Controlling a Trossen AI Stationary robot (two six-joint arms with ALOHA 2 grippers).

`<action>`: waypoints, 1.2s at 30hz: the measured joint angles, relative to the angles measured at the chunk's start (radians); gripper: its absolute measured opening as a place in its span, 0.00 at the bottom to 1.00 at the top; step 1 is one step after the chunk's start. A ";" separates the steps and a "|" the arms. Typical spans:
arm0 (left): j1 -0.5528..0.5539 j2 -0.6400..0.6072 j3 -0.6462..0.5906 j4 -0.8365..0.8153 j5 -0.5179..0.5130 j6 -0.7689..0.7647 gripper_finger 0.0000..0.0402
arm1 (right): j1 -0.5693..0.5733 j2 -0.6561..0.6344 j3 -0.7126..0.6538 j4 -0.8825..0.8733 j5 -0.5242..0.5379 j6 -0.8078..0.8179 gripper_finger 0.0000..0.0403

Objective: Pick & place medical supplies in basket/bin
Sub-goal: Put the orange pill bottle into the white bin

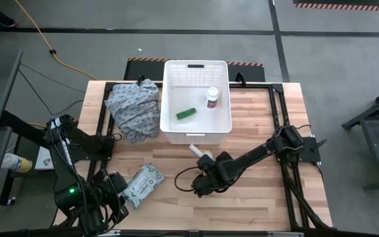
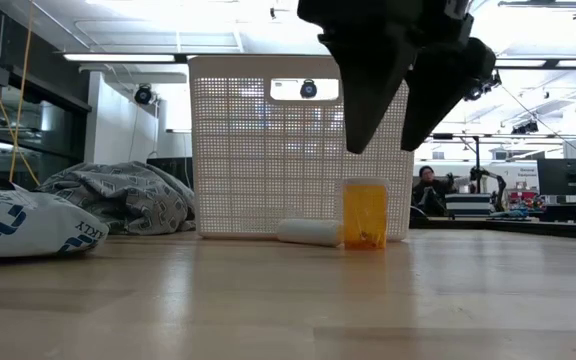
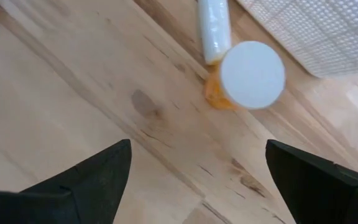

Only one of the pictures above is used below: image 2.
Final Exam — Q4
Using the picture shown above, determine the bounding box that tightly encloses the white perforated plastic basket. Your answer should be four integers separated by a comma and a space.
187, 54, 416, 242

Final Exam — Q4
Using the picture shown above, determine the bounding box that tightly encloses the long ceiling light strip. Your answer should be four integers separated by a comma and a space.
61, 52, 177, 64

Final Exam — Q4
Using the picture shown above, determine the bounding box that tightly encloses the black computer monitor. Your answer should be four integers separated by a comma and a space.
536, 158, 576, 197

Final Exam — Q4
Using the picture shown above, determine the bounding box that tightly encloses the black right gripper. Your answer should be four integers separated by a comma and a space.
297, 0, 497, 155

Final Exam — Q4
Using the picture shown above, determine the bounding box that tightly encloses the person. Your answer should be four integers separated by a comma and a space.
411, 165, 457, 217

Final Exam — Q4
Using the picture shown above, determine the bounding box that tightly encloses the striped grey box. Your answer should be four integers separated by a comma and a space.
445, 193, 492, 217

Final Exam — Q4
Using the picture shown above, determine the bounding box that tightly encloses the grey patterned cloth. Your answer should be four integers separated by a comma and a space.
37, 160, 197, 236

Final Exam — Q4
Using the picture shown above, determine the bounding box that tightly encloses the white blue-print pouch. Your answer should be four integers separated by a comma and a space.
0, 183, 110, 264

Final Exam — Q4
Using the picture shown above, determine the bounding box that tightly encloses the orange pill bottle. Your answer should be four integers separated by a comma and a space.
341, 178, 390, 251

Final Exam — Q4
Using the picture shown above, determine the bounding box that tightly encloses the white gauze roll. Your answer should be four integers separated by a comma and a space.
276, 218, 344, 248

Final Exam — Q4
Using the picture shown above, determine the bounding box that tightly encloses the black round ceiling camera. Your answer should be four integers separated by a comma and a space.
133, 84, 155, 107
299, 78, 319, 100

